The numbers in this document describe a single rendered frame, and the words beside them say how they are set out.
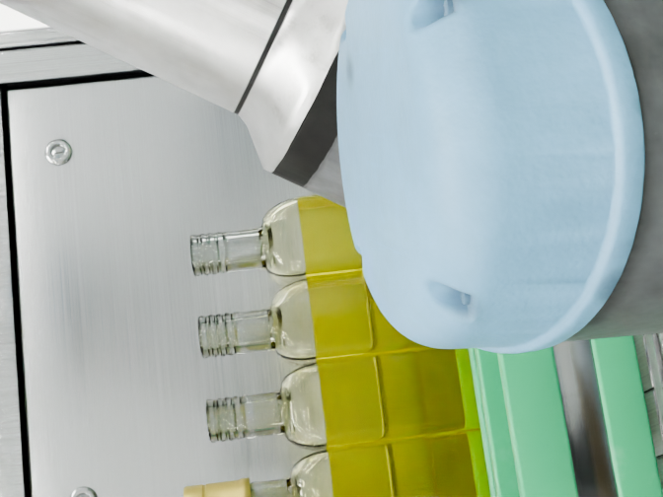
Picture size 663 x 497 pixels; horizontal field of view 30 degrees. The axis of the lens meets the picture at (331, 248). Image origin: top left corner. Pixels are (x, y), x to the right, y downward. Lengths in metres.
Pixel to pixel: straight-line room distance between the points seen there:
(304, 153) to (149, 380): 0.55
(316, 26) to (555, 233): 0.16
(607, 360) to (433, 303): 0.42
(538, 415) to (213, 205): 0.39
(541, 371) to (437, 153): 0.43
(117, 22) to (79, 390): 0.57
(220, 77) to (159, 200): 0.56
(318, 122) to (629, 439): 0.36
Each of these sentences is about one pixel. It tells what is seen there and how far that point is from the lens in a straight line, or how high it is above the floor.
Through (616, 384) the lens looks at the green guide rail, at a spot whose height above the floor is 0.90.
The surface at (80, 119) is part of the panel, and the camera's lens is 1.04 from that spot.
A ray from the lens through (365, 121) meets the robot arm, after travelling 0.36.
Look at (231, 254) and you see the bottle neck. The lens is 0.85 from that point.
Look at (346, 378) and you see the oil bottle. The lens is 0.82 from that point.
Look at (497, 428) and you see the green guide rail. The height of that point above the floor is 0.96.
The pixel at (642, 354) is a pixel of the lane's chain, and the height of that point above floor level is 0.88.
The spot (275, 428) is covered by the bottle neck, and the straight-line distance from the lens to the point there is 0.83.
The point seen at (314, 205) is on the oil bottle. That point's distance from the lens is 0.85.
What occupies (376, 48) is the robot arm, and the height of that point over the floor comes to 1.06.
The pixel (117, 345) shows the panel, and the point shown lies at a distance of 0.99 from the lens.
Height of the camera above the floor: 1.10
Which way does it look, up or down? 4 degrees down
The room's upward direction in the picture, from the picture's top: 96 degrees counter-clockwise
